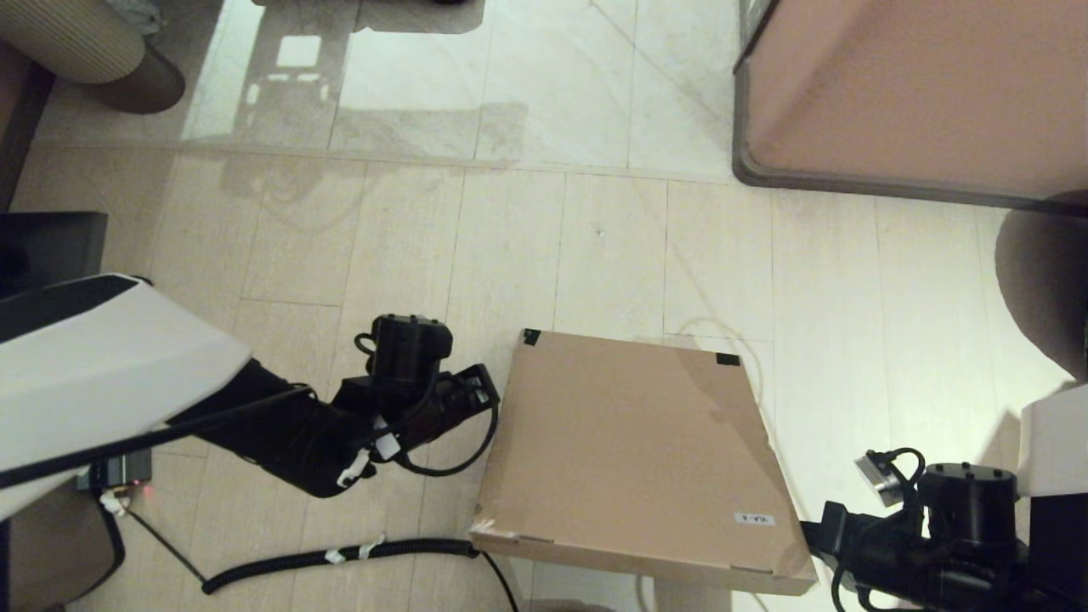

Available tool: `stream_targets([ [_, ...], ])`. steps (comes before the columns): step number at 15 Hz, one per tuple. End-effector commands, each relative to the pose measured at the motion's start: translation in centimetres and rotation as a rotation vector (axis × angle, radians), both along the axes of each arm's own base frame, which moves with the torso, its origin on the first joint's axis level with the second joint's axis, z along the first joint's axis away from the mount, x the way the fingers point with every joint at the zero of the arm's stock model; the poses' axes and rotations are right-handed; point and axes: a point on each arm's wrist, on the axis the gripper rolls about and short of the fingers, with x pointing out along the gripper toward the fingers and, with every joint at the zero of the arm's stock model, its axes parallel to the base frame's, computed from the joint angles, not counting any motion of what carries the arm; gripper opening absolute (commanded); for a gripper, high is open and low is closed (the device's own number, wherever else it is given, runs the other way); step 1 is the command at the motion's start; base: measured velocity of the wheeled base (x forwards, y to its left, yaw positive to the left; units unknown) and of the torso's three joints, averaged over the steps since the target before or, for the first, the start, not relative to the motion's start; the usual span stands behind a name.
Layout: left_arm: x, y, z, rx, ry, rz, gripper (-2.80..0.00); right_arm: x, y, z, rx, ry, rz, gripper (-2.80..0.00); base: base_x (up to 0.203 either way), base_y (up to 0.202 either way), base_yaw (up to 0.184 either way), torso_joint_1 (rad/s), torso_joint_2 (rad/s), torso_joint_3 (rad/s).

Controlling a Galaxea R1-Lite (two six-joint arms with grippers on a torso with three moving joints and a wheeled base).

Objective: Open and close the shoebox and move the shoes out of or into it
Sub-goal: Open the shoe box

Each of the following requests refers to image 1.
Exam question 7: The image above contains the brown cardboard shoe box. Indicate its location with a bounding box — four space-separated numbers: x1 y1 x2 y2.
467 327 819 596

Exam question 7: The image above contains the grey metal power box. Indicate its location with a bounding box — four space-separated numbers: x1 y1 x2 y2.
76 450 154 494

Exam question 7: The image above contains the dark brown round stool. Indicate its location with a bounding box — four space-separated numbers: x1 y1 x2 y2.
993 191 1088 382

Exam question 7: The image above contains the black flat panel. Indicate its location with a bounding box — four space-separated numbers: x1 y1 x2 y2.
0 212 109 300

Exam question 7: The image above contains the pink cabinet with grey base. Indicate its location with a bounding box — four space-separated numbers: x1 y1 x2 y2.
731 0 1088 215

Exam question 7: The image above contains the grey crumpled cloth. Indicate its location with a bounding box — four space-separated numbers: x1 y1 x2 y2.
106 0 164 37

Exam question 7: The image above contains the dark brown wooden furniture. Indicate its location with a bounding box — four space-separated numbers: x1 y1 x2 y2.
0 38 56 212

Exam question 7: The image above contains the beige ribbed ottoman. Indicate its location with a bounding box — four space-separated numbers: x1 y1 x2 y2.
0 0 186 116

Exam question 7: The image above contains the black left gripper cable loop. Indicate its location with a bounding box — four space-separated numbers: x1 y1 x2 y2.
393 399 500 477

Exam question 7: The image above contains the black corrugated cable conduit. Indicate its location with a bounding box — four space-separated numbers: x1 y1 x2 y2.
202 537 482 596
85 493 128 600

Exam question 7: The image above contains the thin black cable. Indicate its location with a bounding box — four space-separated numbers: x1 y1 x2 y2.
123 506 209 587
476 548 521 612

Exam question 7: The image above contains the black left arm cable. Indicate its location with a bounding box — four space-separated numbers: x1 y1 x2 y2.
0 387 315 490

